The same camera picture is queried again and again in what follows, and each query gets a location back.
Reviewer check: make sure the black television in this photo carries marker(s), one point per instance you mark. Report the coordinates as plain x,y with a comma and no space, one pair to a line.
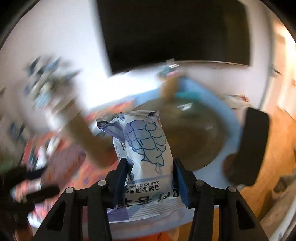
139,33

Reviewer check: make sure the floral orange table cloth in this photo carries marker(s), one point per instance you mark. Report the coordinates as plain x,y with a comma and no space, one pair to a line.
61,167

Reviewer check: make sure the brown round basket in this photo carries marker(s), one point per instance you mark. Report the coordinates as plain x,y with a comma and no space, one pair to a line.
194,131

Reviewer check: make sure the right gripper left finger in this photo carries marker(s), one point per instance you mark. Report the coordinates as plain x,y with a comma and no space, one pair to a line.
64,220

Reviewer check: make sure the white blue cleaning wipes pack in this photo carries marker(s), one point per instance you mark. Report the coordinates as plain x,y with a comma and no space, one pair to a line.
138,136

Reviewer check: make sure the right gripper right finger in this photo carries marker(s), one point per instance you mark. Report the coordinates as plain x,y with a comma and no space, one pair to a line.
236,219

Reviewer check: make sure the blue artificial flowers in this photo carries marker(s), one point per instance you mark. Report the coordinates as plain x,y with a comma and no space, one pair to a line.
51,81

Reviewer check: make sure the black chair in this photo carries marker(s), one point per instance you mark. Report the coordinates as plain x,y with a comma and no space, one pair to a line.
243,167

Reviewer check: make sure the gold cylinder container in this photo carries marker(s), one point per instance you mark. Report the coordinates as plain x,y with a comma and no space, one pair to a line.
63,114

